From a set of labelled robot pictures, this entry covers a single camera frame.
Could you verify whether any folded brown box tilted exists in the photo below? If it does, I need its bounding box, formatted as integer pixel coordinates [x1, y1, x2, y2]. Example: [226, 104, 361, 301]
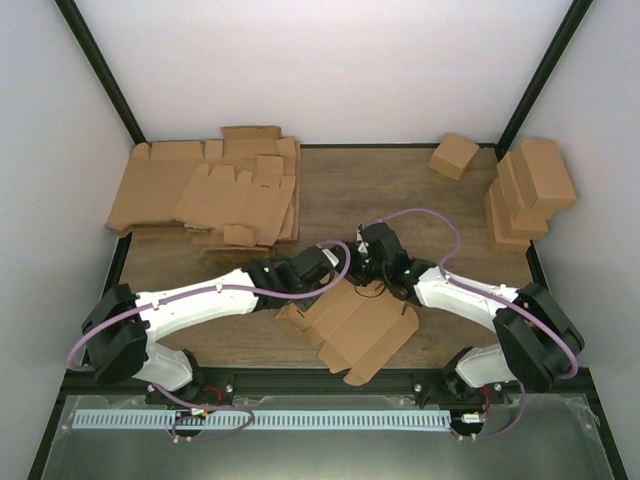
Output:
[428, 133, 479, 181]

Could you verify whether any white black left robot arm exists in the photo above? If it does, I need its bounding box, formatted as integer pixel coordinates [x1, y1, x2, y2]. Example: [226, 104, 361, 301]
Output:
[81, 242, 351, 404]

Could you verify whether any black left frame post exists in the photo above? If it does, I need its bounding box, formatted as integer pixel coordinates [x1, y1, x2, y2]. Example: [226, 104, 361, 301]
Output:
[54, 0, 147, 145]

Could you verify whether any stack of flat cardboard blanks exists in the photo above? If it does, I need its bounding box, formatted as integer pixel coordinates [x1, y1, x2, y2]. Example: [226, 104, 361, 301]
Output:
[106, 126, 301, 250]

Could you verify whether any brown cardboard box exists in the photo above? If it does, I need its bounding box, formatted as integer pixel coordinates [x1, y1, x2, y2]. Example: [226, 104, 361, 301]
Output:
[276, 280, 419, 387]

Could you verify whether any black frame post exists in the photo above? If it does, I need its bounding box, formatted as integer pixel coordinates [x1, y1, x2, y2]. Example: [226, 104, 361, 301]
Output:
[494, 0, 593, 161]
[54, 0, 147, 145]

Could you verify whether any lower folded brown box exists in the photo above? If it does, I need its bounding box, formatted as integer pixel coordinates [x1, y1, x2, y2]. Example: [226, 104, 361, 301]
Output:
[484, 180, 530, 254]

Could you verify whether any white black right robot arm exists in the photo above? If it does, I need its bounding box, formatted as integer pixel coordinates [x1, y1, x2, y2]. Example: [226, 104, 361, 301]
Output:
[347, 222, 585, 403]

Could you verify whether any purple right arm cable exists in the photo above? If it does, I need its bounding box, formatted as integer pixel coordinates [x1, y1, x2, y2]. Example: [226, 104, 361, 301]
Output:
[379, 208, 580, 381]

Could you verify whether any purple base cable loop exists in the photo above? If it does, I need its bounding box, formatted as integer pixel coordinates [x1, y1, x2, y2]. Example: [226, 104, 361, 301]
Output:
[169, 390, 256, 445]

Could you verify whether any black right frame post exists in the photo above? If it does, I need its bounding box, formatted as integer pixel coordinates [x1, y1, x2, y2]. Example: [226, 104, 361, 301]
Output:
[494, 0, 593, 161]

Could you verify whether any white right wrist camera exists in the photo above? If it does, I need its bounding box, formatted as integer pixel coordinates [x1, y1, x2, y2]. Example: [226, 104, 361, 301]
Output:
[355, 225, 368, 256]

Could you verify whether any light blue slotted cable duct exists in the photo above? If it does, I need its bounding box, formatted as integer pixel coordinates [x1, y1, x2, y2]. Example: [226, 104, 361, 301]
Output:
[71, 409, 451, 432]

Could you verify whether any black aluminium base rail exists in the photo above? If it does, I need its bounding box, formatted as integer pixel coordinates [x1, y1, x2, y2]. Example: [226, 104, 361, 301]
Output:
[173, 367, 451, 404]

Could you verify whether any top folded brown box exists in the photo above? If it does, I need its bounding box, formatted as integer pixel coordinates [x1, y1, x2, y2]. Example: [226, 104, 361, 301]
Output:
[512, 139, 577, 219]

